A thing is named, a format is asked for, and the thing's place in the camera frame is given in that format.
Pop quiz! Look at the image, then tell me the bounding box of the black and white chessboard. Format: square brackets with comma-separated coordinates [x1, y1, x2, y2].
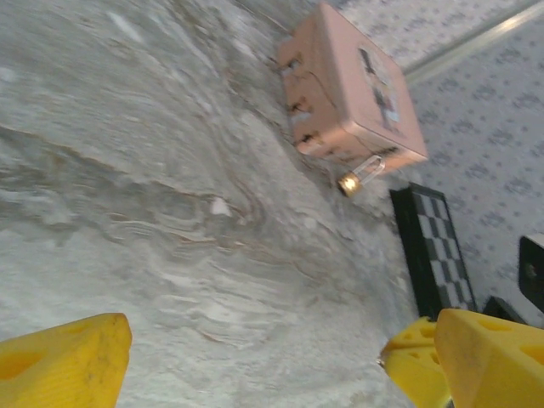
[389, 182, 478, 320]

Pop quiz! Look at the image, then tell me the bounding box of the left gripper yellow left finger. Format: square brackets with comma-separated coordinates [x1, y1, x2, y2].
[0, 312, 133, 408]

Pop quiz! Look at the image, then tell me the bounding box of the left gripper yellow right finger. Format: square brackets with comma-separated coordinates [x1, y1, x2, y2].
[434, 307, 544, 408]

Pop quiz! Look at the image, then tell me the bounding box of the small brass padlock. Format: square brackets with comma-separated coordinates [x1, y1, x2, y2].
[337, 155, 387, 199]

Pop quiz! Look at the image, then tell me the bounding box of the pink tin box with figures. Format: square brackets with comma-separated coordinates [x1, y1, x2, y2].
[275, 2, 429, 173]

